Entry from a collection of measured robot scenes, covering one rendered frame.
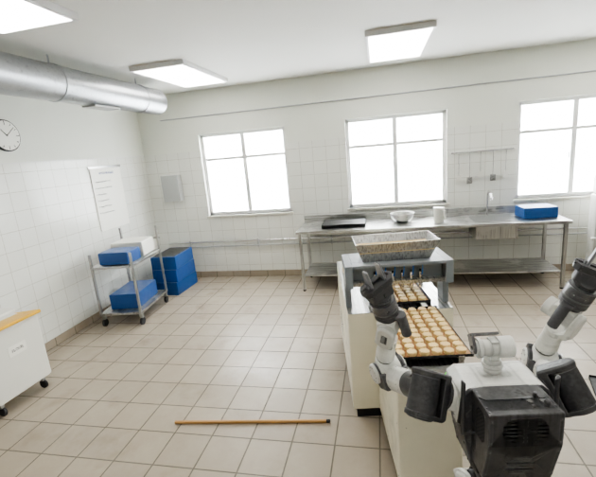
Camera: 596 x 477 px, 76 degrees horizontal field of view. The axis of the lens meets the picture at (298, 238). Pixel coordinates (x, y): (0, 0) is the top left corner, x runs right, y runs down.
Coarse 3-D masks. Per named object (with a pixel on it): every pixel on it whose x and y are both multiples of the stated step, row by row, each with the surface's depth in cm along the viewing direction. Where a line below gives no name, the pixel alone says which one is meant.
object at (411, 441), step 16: (384, 400) 251; (400, 400) 201; (384, 416) 257; (400, 416) 203; (448, 416) 202; (400, 432) 205; (416, 432) 205; (432, 432) 204; (448, 432) 204; (400, 448) 208; (416, 448) 207; (432, 448) 206; (448, 448) 206; (400, 464) 210; (416, 464) 209; (432, 464) 209; (448, 464) 208
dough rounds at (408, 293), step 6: (396, 288) 283; (408, 288) 280; (414, 288) 279; (396, 294) 274; (402, 294) 269; (408, 294) 268; (414, 294) 272; (420, 294) 266; (396, 300) 261; (402, 300) 261; (408, 300) 263; (414, 300) 261; (420, 300) 261
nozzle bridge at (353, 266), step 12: (348, 264) 263; (360, 264) 260; (372, 264) 258; (384, 264) 256; (396, 264) 255; (408, 264) 255; (420, 264) 255; (432, 264) 263; (444, 264) 258; (348, 276) 259; (360, 276) 267; (372, 276) 267; (396, 276) 266; (408, 276) 266; (432, 276) 263; (444, 276) 260; (348, 288) 260; (444, 288) 269; (348, 300) 274; (444, 300) 271
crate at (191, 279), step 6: (186, 276) 602; (192, 276) 618; (180, 282) 583; (186, 282) 601; (192, 282) 617; (162, 288) 583; (168, 288) 580; (174, 288) 577; (180, 288) 582; (186, 288) 600; (168, 294) 583; (174, 294) 580
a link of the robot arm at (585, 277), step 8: (576, 264) 122; (584, 264) 121; (592, 264) 122; (576, 272) 122; (584, 272) 120; (592, 272) 119; (576, 280) 123; (584, 280) 121; (592, 280) 120; (568, 288) 125; (576, 288) 123; (584, 288) 121; (592, 288) 121; (568, 296) 125; (576, 296) 122; (584, 296) 121; (592, 296) 121; (584, 304) 122
